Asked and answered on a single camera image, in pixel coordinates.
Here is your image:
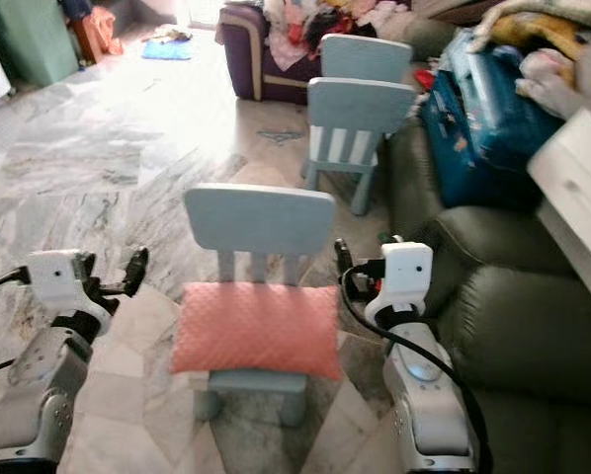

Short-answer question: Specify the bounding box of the small red item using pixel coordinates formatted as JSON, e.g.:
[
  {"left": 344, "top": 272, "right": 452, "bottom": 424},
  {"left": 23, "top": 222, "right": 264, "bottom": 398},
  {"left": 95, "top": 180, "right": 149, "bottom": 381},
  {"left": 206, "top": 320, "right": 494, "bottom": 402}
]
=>
[{"left": 412, "top": 65, "right": 437, "bottom": 90}]

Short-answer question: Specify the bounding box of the purple sofa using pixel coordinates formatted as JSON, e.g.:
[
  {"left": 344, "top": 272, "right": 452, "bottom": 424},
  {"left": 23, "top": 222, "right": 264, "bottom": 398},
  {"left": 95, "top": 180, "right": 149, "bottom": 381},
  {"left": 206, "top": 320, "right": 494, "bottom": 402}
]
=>
[{"left": 215, "top": 0, "right": 322, "bottom": 104}]

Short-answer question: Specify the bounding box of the green leather three-seat sofa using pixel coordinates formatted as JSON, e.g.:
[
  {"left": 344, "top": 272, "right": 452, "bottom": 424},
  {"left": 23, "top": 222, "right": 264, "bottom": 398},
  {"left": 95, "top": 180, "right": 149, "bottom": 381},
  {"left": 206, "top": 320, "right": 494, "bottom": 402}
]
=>
[{"left": 434, "top": 259, "right": 591, "bottom": 474}]

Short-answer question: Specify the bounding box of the green leather small sofa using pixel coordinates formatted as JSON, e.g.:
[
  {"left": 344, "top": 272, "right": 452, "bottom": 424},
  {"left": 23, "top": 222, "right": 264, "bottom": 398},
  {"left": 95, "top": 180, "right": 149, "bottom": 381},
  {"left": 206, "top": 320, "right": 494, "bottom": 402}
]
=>
[{"left": 375, "top": 118, "right": 591, "bottom": 289}]

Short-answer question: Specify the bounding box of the pink dotted pillow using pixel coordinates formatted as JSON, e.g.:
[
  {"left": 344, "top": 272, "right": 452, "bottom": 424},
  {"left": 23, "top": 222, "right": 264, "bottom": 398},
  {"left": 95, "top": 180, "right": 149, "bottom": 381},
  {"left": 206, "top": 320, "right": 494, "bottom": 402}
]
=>
[{"left": 169, "top": 280, "right": 345, "bottom": 382}]

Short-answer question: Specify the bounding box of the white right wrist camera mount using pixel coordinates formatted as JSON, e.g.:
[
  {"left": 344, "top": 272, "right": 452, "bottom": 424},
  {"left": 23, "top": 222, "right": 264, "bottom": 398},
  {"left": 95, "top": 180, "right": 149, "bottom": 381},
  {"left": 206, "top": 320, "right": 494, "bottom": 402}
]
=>
[{"left": 364, "top": 241, "right": 434, "bottom": 330}]

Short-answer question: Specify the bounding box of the light blue children's chair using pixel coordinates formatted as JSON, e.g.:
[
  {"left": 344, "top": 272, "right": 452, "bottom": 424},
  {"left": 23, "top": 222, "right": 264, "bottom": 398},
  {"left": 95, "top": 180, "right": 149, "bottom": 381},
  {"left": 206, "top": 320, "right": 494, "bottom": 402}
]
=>
[
  {"left": 299, "top": 76, "right": 419, "bottom": 217},
  {"left": 182, "top": 183, "right": 341, "bottom": 429},
  {"left": 319, "top": 33, "right": 416, "bottom": 86}
]

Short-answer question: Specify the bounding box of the blue floor mat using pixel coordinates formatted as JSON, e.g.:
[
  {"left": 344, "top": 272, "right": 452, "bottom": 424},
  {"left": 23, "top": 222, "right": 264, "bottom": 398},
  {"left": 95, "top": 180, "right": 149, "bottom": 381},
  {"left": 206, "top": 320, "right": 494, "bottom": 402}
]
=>
[{"left": 139, "top": 29, "right": 194, "bottom": 61}]

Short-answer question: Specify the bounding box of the blue hard-shell suitcase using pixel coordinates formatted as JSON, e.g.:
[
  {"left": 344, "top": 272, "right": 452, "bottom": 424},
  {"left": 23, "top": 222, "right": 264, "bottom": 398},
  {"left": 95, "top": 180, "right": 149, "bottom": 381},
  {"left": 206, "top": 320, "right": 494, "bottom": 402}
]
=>
[{"left": 418, "top": 27, "right": 569, "bottom": 211}]

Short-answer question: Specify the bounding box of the pale pink white cloth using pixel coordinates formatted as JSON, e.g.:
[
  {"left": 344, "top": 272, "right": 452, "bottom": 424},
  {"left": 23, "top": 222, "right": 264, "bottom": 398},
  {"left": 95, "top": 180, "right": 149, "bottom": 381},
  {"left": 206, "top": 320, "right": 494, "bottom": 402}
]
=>
[{"left": 512, "top": 38, "right": 591, "bottom": 121}]

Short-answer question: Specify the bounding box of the green cabinet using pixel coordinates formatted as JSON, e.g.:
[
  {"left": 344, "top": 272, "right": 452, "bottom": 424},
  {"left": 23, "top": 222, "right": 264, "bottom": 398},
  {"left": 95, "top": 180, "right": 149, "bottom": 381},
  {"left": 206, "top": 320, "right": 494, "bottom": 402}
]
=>
[{"left": 0, "top": 0, "right": 82, "bottom": 89}]

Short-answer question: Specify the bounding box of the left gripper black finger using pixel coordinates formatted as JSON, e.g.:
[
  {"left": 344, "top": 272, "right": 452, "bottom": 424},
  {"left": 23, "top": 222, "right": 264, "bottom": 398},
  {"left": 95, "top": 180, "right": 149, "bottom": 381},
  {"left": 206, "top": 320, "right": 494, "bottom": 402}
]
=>
[{"left": 124, "top": 246, "right": 149, "bottom": 298}]

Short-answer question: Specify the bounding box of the white box appliance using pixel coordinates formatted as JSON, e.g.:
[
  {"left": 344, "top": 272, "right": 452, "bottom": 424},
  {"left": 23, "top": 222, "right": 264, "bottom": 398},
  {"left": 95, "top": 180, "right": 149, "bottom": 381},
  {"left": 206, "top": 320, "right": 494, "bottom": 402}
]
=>
[{"left": 527, "top": 106, "right": 591, "bottom": 313}]

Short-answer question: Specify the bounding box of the pile of mixed clothes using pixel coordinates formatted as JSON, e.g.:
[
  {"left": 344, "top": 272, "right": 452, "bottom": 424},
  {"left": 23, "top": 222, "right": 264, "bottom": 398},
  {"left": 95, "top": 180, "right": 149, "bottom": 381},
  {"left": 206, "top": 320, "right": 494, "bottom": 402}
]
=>
[{"left": 260, "top": 0, "right": 417, "bottom": 62}]

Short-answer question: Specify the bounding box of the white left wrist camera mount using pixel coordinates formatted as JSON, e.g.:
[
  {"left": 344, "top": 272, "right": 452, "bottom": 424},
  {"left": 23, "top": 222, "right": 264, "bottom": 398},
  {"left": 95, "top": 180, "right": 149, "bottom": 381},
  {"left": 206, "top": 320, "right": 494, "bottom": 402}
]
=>
[{"left": 28, "top": 249, "right": 111, "bottom": 318}]

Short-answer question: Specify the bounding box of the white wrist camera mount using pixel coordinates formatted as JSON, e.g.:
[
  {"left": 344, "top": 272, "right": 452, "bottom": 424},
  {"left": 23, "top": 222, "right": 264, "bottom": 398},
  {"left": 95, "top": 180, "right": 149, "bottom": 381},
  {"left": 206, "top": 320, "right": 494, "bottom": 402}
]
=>
[
  {"left": 364, "top": 241, "right": 434, "bottom": 330},
  {"left": 28, "top": 249, "right": 111, "bottom": 318}
]

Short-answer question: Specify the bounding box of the yellow blanket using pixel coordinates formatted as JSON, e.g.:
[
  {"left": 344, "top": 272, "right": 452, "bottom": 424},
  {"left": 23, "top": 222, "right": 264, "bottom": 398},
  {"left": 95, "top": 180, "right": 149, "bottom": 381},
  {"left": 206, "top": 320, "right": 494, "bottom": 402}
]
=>
[{"left": 472, "top": 0, "right": 591, "bottom": 62}]

